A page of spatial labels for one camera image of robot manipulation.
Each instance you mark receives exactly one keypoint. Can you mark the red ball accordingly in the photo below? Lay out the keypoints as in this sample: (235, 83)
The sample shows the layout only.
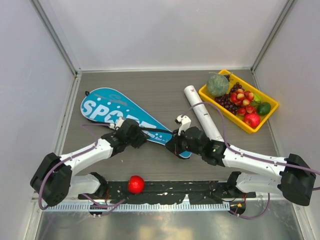
(136, 184)

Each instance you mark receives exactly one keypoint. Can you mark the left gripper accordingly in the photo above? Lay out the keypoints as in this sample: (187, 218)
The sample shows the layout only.
(141, 139)

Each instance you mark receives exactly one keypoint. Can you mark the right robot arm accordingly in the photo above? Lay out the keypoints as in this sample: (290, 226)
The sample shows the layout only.
(289, 176)

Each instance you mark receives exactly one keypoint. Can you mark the green lime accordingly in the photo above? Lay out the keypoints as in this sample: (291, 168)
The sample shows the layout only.
(263, 108)

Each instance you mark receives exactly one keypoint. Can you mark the red cherry cluster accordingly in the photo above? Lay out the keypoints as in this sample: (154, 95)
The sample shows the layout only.
(242, 102)

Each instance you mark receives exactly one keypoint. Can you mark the red apple in tray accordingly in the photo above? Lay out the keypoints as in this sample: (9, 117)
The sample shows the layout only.
(252, 120)

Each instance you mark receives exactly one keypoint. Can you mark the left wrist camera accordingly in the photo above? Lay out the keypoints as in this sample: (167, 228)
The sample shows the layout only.
(115, 126)

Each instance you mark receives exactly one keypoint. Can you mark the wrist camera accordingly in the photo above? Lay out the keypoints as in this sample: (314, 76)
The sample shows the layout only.
(115, 126)
(184, 121)

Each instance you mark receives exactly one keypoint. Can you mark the green melon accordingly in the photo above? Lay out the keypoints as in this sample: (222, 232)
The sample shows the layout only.
(217, 85)

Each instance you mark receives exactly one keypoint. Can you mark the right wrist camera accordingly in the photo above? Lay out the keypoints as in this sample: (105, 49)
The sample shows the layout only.
(184, 121)

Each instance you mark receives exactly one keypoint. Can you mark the black front rail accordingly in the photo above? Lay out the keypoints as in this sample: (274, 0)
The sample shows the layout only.
(170, 192)

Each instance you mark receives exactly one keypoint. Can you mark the blue racket bag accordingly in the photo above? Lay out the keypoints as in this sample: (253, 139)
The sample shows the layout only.
(103, 106)

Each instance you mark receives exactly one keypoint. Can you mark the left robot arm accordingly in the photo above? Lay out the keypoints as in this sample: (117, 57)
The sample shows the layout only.
(56, 177)

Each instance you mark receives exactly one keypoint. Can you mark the white shuttlecock tube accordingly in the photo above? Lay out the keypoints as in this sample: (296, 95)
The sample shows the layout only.
(202, 114)

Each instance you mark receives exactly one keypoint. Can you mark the dark grape bunch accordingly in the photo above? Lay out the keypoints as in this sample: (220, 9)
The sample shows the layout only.
(226, 102)

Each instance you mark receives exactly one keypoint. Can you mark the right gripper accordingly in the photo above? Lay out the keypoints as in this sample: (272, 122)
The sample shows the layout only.
(174, 144)

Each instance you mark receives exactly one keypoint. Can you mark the white cable duct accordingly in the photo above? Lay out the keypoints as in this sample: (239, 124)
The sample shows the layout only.
(185, 206)

